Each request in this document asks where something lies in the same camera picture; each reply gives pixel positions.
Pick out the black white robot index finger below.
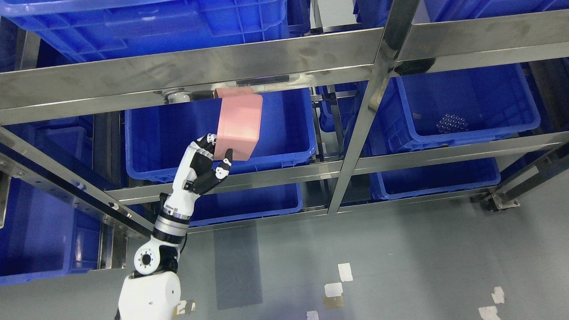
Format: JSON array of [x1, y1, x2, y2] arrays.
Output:
[[196, 133, 217, 154]]

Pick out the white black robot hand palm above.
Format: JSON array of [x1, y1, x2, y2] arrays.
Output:
[[159, 143, 215, 221]]

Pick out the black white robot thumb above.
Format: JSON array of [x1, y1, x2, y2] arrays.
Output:
[[185, 148, 233, 195]]

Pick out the pink plastic storage box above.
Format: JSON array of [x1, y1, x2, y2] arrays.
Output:
[[214, 88, 263, 161]]

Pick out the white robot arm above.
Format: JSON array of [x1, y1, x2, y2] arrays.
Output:
[[115, 133, 233, 320]]

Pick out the blue shelf bin lower left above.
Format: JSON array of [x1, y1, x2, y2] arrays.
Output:
[[190, 184, 303, 227]]

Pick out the blue shelf bin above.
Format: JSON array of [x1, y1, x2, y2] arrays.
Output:
[[124, 88, 317, 184], [369, 158, 501, 200], [190, 184, 303, 227], [363, 64, 541, 157], [0, 0, 289, 63]]

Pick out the blue shelf bin middle left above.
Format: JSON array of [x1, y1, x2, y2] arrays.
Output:
[[124, 88, 317, 184]]

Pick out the blue shelf bin top left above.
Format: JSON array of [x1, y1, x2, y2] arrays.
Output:
[[0, 0, 289, 63]]

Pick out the steel shelf rack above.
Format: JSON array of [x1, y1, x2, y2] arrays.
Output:
[[0, 0, 569, 272]]

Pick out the blue shelf bin lower right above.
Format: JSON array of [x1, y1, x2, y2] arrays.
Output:
[[369, 158, 501, 200]]

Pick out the blue shelf bin middle right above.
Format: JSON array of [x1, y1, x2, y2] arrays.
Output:
[[363, 64, 541, 157]]

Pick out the blue bin side left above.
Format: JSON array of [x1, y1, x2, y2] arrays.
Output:
[[0, 116, 102, 286]]

